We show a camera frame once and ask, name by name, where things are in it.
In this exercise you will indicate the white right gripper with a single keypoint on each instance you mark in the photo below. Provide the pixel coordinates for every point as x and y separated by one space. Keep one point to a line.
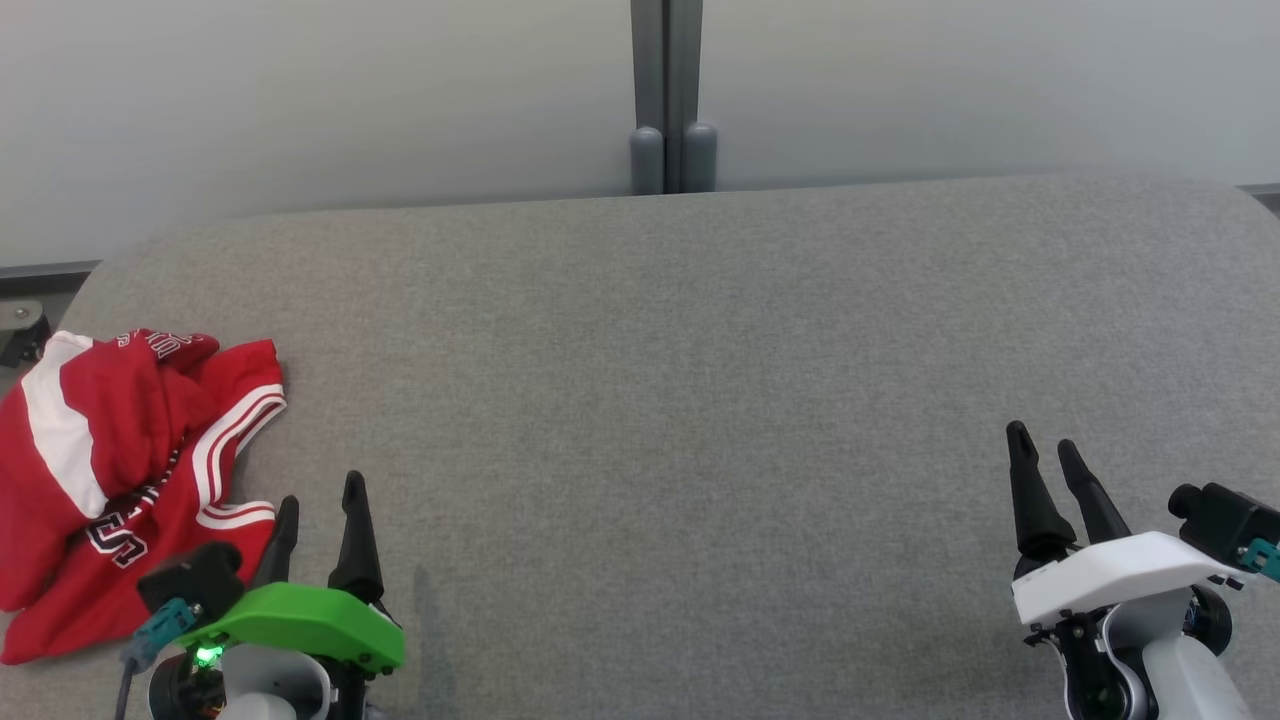
1120 575

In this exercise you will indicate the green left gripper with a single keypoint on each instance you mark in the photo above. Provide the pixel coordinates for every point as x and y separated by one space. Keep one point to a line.
300 618

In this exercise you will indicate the red basketball jersey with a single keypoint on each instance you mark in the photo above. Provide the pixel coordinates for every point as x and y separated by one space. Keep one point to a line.
180 540

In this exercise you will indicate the red white shorts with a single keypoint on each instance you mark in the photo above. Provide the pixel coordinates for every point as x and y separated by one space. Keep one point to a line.
110 400

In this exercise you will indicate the black caster wheel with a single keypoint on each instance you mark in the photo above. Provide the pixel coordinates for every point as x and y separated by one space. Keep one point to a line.
22 335

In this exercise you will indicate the dark grey baseboard strip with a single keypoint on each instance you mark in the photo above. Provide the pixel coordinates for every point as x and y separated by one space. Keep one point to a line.
45 277
1262 195

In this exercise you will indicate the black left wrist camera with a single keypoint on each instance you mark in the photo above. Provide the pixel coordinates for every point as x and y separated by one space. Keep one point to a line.
195 578

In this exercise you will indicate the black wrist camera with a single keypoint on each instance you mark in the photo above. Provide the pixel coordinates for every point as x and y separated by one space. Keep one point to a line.
195 578
1225 520

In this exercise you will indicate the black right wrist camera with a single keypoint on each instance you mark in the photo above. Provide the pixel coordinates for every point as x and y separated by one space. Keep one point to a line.
1225 520

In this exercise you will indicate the grey cylindrical post cap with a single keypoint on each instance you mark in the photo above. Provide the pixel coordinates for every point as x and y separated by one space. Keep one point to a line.
647 160
700 158

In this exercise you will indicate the grey partition post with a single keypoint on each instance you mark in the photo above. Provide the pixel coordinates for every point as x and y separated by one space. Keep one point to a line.
668 70

